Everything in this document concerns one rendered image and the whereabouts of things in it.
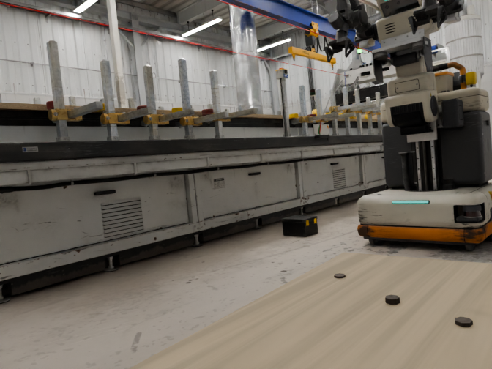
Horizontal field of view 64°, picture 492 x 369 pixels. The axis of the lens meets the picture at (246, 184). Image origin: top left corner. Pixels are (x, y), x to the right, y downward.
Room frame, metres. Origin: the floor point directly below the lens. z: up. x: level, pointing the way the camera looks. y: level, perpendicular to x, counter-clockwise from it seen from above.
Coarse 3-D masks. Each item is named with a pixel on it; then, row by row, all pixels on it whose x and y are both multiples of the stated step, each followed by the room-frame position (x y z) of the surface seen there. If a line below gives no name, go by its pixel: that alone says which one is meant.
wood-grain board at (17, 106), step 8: (0, 104) 1.80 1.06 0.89; (8, 104) 1.82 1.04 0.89; (16, 104) 1.85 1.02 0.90; (24, 104) 1.87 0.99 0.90; (32, 104) 1.90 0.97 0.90; (40, 104) 1.93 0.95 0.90; (96, 112) 2.15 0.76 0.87; (120, 112) 2.24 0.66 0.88; (128, 112) 2.28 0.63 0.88; (160, 112) 2.44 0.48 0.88; (168, 112) 2.49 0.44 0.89; (200, 112) 2.68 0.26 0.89; (344, 120) 4.17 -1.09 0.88; (352, 120) 4.30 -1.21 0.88; (376, 120) 4.76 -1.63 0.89
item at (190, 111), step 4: (192, 108) 2.03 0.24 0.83; (176, 112) 2.09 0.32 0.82; (180, 112) 2.07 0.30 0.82; (184, 112) 2.05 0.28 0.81; (188, 112) 2.03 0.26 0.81; (192, 112) 2.03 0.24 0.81; (160, 116) 2.19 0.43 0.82; (164, 116) 2.16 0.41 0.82; (168, 116) 2.14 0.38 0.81; (172, 116) 2.12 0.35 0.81; (176, 116) 2.09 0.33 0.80; (180, 116) 2.08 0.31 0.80; (184, 116) 2.09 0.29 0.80; (160, 120) 2.19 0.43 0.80; (164, 120) 2.17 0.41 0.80; (168, 120) 2.18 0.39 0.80; (144, 124) 2.29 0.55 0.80; (148, 124) 2.29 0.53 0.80
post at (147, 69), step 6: (144, 66) 2.18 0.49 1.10; (150, 66) 2.19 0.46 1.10; (144, 72) 2.18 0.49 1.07; (150, 72) 2.19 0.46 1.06; (144, 78) 2.19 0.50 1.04; (150, 78) 2.18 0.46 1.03; (144, 84) 2.19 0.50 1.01; (150, 84) 2.18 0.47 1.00; (150, 90) 2.18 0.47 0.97; (150, 96) 2.17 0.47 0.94; (150, 102) 2.17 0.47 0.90; (150, 126) 2.18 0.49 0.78; (156, 126) 2.19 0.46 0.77; (150, 132) 2.19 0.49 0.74; (156, 132) 2.18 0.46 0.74
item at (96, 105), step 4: (88, 104) 1.69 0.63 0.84; (92, 104) 1.67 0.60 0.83; (96, 104) 1.65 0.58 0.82; (100, 104) 1.67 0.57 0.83; (76, 108) 1.77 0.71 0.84; (80, 108) 1.74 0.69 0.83; (84, 108) 1.72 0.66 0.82; (88, 108) 1.70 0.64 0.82; (92, 108) 1.67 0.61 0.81; (96, 108) 1.66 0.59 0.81; (100, 108) 1.67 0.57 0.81; (68, 112) 1.82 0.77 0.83; (72, 112) 1.79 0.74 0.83; (76, 112) 1.77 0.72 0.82; (80, 112) 1.75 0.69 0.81; (84, 112) 1.72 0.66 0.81; (88, 112) 1.73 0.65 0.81; (72, 116) 1.81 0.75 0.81; (76, 116) 1.82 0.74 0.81
